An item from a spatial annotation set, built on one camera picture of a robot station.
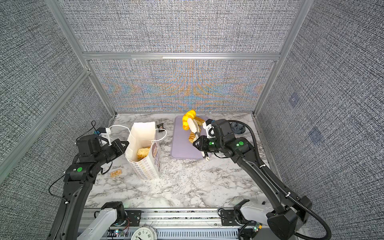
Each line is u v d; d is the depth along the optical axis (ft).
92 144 1.70
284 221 1.20
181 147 3.32
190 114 2.51
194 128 2.39
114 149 2.02
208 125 2.13
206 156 2.11
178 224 2.40
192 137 3.29
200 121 2.46
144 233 2.18
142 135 2.61
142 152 2.62
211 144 1.98
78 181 1.48
